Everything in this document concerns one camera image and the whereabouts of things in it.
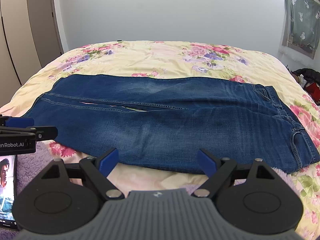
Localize blue denim jeans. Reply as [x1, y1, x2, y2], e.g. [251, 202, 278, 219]
[26, 74, 319, 173]

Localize dark clothes pile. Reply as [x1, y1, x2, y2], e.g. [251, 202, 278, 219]
[291, 68, 320, 106]

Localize floral yellow bed quilt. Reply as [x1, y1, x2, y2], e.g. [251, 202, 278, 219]
[1, 41, 319, 239]

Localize beige wardrobe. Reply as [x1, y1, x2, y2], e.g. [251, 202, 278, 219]
[1, 0, 41, 106]

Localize grey door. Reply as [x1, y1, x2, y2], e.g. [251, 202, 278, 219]
[27, 0, 63, 67]

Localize smartphone with lit screen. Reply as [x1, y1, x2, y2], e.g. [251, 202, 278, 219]
[0, 155, 17, 230]

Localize green floral window curtain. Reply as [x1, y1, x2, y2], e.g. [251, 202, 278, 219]
[282, 0, 319, 59]

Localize purple fuzzy blanket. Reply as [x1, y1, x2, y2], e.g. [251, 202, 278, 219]
[15, 139, 83, 198]

